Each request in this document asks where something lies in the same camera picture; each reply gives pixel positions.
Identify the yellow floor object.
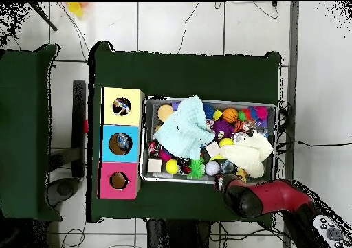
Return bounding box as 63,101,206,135
67,2,86,18

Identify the pink spiky ball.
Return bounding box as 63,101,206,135
252,106,270,122

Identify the shallow clear mesh bin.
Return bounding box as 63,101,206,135
140,96,278,188

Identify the peach orange ball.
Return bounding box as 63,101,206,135
157,104,175,122

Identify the grey metal beam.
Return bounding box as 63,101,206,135
282,1,300,248

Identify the black cable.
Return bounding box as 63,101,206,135
177,1,201,55
276,100,352,155

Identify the orange toy basketball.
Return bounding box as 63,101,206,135
223,107,239,124

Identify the colourful polka dot cloth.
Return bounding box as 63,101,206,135
113,98,132,115

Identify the black rod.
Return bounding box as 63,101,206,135
27,2,58,32

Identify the white toy baseball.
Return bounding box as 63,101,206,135
205,160,221,177

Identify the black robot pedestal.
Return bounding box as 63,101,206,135
145,219,217,248

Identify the small wooden cube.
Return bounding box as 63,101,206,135
147,158,163,174

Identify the wooden box with three holes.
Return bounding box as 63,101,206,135
98,87,146,201

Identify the clear plastic packet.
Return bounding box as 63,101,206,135
115,133,132,153

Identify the cream yellow cloth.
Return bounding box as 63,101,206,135
219,132,274,179

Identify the green spiky ball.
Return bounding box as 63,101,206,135
188,158,206,180

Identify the green cloth side table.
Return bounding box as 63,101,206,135
0,43,61,221

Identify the black chair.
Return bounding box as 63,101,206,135
48,80,89,207

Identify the mint green cloth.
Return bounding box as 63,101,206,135
153,95,217,161

